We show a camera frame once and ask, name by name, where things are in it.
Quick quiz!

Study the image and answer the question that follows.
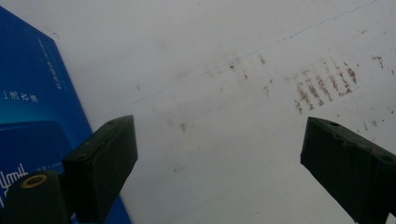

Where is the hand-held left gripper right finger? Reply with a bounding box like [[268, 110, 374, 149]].
[[300, 117, 396, 224]]

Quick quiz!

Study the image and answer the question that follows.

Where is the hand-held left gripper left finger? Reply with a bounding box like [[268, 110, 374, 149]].
[[61, 115, 139, 224]]

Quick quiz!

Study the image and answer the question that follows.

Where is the blue cardboard box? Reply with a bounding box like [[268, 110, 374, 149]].
[[0, 6, 134, 224]]

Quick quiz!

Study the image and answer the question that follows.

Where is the white table mat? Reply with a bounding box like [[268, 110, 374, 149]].
[[0, 0, 396, 224]]

